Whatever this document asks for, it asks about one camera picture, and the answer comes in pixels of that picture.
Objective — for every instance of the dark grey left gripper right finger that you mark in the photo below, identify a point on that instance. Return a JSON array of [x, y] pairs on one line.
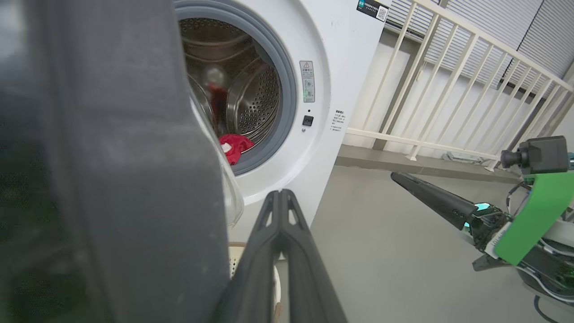
[[307, 278]]

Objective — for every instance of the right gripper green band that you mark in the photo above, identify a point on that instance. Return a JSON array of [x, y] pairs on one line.
[[533, 215]]

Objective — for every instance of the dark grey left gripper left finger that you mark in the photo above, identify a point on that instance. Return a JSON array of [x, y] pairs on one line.
[[255, 269]]

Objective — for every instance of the red and white garment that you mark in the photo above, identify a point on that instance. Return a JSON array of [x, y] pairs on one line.
[[235, 146]]

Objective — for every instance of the black round glass washer door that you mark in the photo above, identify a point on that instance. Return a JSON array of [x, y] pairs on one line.
[[112, 157]]

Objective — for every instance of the cream perforated laundry basket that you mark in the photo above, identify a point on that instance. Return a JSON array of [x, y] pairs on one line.
[[235, 262]]

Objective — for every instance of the white front-load washing machine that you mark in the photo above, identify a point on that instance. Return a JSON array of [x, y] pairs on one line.
[[341, 67]]

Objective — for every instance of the cream metal railing fence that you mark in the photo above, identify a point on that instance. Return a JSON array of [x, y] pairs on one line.
[[381, 137]]

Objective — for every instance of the grey warning sticker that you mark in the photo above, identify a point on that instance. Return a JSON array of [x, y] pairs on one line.
[[307, 80]]

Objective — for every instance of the grey window blinds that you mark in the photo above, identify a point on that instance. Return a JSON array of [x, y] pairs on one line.
[[493, 18]]

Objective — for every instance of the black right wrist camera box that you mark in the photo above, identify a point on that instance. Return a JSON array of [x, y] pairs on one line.
[[545, 154]]

